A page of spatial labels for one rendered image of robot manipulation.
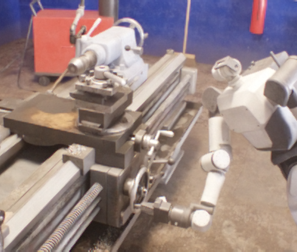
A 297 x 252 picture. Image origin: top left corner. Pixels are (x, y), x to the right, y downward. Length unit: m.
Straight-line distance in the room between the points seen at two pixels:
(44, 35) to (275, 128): 3.49
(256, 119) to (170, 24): 4.40
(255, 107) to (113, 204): 0.74
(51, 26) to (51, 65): 0.43
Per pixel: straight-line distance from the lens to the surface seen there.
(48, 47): 4.82
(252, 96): 1.61
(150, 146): 1.90
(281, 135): 1.69
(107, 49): 2.31
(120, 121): 1.90
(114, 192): 1.86
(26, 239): 1.56
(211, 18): 5.78
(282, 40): 5.73
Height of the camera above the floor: 1.77
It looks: 26 degrees down
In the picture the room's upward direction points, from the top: 3 degrees clockwise
